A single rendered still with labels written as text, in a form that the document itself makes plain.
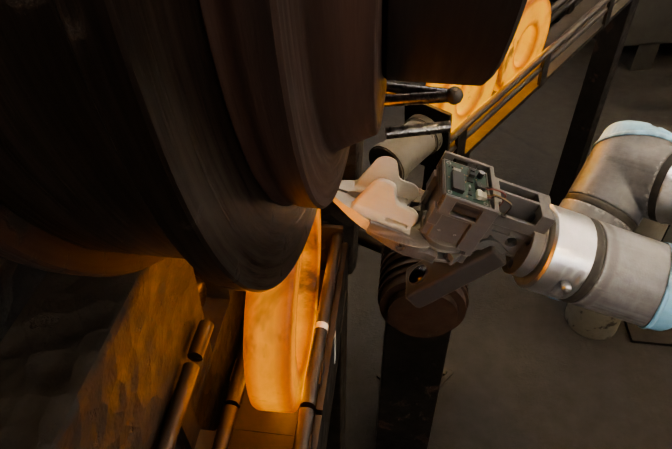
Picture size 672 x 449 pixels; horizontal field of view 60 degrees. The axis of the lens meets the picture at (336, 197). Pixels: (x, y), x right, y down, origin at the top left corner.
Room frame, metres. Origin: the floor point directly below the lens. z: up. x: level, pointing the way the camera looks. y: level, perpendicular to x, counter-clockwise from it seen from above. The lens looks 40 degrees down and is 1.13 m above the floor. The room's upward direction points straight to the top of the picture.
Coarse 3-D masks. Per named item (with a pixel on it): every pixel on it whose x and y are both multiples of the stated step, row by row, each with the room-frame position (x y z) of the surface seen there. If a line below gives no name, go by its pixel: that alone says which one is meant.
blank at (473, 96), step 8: (496, 72) 0.79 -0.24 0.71; (488, 80) 0.77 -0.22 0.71; (464, 88) 0.77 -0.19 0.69; (472, 88) 0.77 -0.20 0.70; (480, 88) 0.76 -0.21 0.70; (488, 88) 0.77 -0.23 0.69; (464, 96) 0.77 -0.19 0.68; (472, 96) 0.76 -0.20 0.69; (480, 96) 0.76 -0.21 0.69; (488, 96) 0.78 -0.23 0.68; (432, 104) 0.69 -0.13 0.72; (440, 104) 0.68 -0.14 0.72; (448, 104) 0.69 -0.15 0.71; (456, 104) 0.71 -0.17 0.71; (464, 104) 0.75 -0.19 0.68; (472, 104) 0.75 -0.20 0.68; (480, 104) 0.76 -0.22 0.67; (456, 112) 0.71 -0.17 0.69; (464, 112) 0.74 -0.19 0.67; (472, 112) 0.75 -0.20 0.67; (456, 120) 0.71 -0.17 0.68
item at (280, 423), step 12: (240, 408) 0.27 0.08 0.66; (252, 408) 0.27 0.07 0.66; (240, 420) 0.26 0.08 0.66; (252, 420) 0.26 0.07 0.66; (264, 420) 0.26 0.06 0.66; (276, 420) 0.26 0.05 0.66; (288, 420) 0.26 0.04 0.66; (264, 432) 0.25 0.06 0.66; (276, 432) 0.25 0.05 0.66; (288, 432) 0.25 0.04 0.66
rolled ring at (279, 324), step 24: (312, 240) 0.38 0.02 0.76; (312, 264) 0.38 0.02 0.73; (288, 288) 0.27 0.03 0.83; (312, 288) 0.37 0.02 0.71; (264, 312) 0.25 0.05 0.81; (288, 312) 0.25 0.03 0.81; (312, 312) 0.35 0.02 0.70; (264, 336) 0.25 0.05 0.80; (288, 336) 0.25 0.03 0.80; (312, 336) 0.34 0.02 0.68; (264, 360) 0.24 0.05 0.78; (288, 360) 0.24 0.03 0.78; (264, 384) 0.23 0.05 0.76; (288, 384) 0.23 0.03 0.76; (264, 408) 0.24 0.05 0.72; (288, 408) 0.23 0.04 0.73
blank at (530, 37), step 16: (528, 0) 0.84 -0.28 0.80; (544, 0) 0.87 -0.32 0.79; (528, 16) 0.84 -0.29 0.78; (544, 16) 0.88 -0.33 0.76; (528, 32) 0.88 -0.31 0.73; (544, 32) 0.89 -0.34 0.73; (512, 48) 0.81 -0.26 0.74; (528, 48) 0.88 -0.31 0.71; (512, 64) 0.82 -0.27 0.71; (496, 80) 0.80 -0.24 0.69
